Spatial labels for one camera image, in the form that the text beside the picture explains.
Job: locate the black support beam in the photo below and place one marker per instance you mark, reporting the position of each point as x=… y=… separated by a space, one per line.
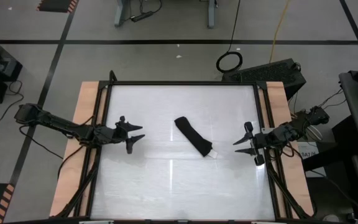
x=331 y=155

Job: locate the light wooden table board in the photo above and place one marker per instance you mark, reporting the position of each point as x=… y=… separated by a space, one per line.
x=84 y=93
x=277 y=93

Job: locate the grey desk leg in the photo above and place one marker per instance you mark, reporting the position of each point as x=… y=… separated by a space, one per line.
x=120 y=15
x=210 y=15

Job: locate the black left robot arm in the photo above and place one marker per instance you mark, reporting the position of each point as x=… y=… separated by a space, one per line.
x=57 y=124

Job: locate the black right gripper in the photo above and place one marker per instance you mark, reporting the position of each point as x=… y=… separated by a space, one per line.
x=270 y=139

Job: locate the black caster wheel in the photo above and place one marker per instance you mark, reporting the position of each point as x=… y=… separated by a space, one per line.
x=350 y=216

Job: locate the black towel with white tag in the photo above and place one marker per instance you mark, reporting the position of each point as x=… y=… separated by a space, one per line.
x=193 y=137

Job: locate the black computer tower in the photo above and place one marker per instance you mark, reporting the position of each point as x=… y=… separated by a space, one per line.
x=269 y=74

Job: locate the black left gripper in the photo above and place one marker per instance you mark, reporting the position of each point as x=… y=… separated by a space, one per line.
x=109 y=135

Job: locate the black power strip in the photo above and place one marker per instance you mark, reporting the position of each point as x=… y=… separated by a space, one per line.
x=141 y=16

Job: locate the black metal table frame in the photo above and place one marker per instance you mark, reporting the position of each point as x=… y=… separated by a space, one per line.
x=182 y=83

